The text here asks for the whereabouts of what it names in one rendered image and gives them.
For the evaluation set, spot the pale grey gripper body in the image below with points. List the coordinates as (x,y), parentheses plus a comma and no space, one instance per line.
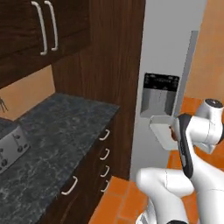
(162,128)

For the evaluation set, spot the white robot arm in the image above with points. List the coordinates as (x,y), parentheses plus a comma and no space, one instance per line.
(204,180)

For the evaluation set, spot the dark wood drawer front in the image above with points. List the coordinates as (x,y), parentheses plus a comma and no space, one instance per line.
(102,128)
(98,163)
(98,189)
(108,162)

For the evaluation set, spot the grey fridge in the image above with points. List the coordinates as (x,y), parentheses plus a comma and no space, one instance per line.
(163,43)

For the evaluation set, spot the tall dark wood panel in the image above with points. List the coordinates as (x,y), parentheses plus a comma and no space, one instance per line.
(110,58)

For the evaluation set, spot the dark wood base cupboard door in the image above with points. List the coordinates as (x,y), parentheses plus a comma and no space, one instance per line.
(73,204)

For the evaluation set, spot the silver toaster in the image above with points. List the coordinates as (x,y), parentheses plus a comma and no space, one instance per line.
(13,144)

